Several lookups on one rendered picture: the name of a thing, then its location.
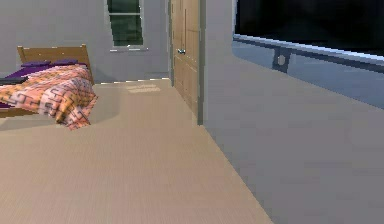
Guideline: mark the wooden room door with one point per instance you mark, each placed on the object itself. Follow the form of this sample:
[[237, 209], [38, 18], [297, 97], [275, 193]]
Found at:
[[186, 56]]

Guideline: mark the white framed window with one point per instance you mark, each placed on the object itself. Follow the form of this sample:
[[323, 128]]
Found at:
[[126, 23]]

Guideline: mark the purple pillow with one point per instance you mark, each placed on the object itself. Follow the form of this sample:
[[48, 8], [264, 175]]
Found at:
[[35, 63], [65, 62]]

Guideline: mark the wooden bed with patterned blanket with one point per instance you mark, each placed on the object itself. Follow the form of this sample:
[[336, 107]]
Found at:
[[56, 90]]

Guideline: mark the large dark window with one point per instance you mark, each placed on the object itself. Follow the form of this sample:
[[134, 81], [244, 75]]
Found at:
[[310, 36]]

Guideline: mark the black flat object on bed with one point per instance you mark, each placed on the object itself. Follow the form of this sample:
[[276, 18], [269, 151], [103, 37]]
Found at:
[[11, 80]]

